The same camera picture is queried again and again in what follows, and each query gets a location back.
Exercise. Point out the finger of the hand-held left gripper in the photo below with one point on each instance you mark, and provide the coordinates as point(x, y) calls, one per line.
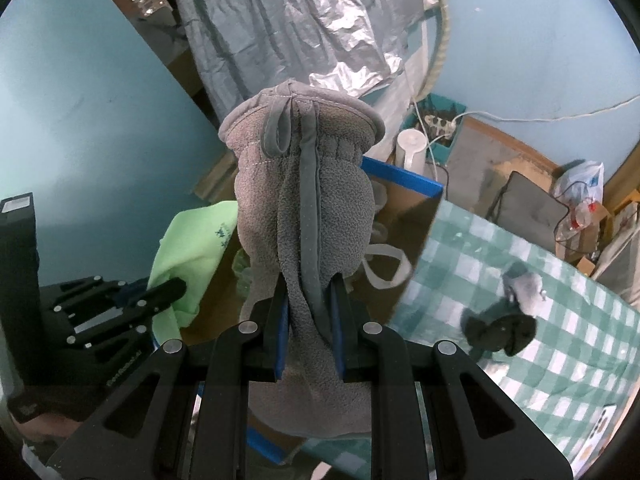
point(165, 292)
point(100, 292)

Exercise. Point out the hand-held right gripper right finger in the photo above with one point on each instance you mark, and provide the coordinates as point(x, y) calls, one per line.
point(337, 335)

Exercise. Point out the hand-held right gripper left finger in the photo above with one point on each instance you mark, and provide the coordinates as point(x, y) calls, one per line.
point(280, 345)

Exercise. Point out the light green cloth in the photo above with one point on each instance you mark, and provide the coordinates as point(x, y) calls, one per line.
point(195, 240)

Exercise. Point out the grey fleece mitten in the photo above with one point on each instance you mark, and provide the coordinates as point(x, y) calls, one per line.
point(325, 200)

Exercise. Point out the cardboard box with blue rim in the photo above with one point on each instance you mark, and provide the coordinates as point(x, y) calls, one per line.
point(405, 210)

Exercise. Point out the black sock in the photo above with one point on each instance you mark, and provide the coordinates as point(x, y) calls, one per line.
point(500, 332)

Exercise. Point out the small grey sock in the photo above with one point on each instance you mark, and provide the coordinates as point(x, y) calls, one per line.
point(527, 290)

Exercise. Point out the person's left hand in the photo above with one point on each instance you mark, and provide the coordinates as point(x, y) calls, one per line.
point(50, 430)

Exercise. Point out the wooden board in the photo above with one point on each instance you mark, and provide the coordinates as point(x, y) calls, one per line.
point(215, 175)

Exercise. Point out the teal storage box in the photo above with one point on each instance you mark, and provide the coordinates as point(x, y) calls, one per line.
point(440, 152)

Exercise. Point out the green checked tablecloth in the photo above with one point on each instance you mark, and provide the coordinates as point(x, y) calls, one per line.
point(550, 360)

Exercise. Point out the grey floor rug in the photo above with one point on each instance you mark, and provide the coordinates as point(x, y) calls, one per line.
point(480, 170)

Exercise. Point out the grey seat cushion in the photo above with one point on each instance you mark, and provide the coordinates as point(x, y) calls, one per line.
point(530, 210)

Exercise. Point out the white power strip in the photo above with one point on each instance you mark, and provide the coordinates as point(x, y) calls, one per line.
point(440, 122)

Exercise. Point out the clear plastic bottle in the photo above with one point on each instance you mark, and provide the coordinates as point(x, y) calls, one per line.
point(580, 217)

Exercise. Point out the white smartphone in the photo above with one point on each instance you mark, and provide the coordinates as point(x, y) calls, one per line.
point(597, 435)

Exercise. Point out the small brown cardboard box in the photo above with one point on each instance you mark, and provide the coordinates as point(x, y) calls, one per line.
point(602, 220)

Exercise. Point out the white plastic bag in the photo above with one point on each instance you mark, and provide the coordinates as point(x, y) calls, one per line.
point(585, 177)

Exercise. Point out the grey-brown bed cover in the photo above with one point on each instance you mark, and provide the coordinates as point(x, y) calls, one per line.
point(625, 260)

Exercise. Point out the silver foil curtain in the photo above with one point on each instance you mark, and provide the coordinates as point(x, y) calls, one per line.
point(300, 20)

